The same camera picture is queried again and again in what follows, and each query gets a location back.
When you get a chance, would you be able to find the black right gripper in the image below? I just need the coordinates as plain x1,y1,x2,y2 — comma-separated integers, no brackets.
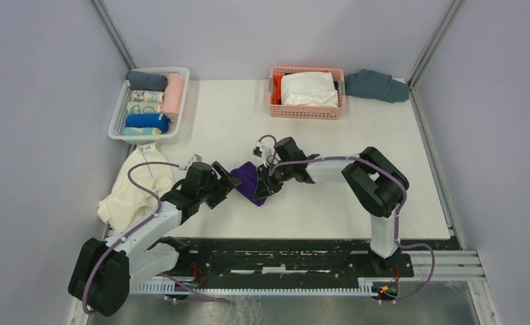
253,162,292,201

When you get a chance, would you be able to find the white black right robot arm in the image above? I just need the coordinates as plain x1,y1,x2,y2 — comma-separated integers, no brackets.
252,137,410,276

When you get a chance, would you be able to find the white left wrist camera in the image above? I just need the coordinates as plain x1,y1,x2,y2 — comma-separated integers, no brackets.
187,154,202,168

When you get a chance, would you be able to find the cream towel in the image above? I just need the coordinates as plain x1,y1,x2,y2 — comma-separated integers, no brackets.
97,143,175,232

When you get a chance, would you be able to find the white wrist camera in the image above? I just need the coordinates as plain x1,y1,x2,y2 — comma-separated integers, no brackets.
252,141,271,158
187,154,202,168

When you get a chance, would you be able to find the pink plastic basket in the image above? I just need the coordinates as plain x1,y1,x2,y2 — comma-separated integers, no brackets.
268,66,346,120

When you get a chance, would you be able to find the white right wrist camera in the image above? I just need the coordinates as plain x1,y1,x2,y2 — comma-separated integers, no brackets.
252,141,271,158

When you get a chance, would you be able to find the grey rolled towel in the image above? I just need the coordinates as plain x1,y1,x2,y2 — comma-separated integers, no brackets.
125,70,169,91

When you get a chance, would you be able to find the purple towel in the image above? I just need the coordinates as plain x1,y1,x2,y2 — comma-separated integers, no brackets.
230,161,266,207

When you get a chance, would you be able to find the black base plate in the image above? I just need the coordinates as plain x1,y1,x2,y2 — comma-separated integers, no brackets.
103,236,463,290

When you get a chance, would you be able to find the orange cloth in basket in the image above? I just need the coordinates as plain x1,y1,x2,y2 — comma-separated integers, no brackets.
271,74,284,105

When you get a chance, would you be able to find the aluminium corner frame right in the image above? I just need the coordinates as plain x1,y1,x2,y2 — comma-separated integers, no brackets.
407,1,502,324

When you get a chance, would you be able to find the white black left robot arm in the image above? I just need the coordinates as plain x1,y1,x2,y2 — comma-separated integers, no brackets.
68,161,241,316

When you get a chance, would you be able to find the aluminium corner frame left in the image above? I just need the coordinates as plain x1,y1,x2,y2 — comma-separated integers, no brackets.
89,0,136,70

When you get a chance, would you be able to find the aluminium corner frame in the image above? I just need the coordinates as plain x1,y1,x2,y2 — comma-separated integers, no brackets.
89,0,136,70
407,1,502,324

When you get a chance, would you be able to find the white slotted cable duct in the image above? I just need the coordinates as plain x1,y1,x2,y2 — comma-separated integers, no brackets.
130,278,400,297

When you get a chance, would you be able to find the white plastic basket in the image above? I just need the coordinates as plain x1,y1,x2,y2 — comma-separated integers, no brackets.
108,66,190,145

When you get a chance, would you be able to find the pink rolled towel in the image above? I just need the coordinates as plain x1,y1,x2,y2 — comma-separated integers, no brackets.
161,74,185,123

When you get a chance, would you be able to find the teal crumpled towel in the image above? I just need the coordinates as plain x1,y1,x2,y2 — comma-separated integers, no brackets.
345,69,410,104

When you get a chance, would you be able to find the cartoon print rolled towel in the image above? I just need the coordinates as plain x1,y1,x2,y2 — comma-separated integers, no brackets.
130,90,164,104

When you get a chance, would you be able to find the light teal rolled towel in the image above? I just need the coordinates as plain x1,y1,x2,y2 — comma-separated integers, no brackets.
122,127,162,137

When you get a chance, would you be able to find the beige print rolled towel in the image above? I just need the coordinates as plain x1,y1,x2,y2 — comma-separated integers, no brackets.
126,101,162,115

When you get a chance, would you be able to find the blue rolled towel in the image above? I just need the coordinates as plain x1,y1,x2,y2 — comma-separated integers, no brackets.
125,113,171,133

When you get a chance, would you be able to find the white folded cloth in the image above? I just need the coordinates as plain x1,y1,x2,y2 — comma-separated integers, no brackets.
280,72,339,108

